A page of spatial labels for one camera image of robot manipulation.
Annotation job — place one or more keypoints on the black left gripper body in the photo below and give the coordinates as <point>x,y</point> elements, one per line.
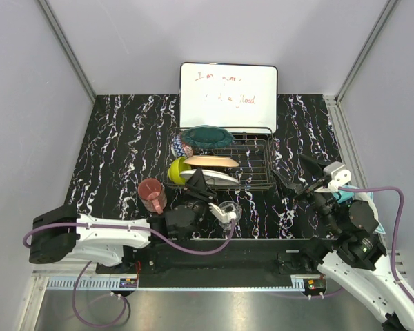
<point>198,207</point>

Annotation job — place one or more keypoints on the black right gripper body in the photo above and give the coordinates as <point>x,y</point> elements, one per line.
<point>320,195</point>

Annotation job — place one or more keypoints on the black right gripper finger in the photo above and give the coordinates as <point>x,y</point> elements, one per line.
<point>314,166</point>
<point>286,188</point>

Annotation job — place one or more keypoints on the white watermelon plate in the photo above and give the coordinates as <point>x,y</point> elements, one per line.
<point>212,177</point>

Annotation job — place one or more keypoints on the orange floral plate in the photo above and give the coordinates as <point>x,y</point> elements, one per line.
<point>211,161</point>

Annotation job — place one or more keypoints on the yellow-green bowl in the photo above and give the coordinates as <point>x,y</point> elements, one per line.
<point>175,169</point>

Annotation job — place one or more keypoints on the clear drinking glass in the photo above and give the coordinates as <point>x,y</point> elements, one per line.
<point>229,206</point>

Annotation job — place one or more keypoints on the red patterned bowl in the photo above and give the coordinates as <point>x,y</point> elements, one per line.
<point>179,148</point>

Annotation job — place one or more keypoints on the pink mug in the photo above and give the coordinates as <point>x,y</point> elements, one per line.
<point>152,194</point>

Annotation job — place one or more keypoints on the teal scalloped plate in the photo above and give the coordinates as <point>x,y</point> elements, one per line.
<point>207,137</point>

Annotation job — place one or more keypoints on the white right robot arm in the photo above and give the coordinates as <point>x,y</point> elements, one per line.
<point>357,260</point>

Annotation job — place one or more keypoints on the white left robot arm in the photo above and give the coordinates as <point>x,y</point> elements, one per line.
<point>65,233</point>

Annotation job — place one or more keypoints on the white dry-erase board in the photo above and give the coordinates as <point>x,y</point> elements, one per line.
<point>240,97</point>

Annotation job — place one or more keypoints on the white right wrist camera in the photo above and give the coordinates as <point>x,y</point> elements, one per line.
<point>339,175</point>

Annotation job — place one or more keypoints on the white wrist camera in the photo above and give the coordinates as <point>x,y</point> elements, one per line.
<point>222,216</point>
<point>339,175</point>

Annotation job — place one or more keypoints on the black wire dish rack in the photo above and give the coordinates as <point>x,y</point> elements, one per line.
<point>252,149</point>

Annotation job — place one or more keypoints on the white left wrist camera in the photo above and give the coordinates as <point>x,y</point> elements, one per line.
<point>222,216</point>

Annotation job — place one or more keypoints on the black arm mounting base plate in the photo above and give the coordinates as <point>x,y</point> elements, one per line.
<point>266,264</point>

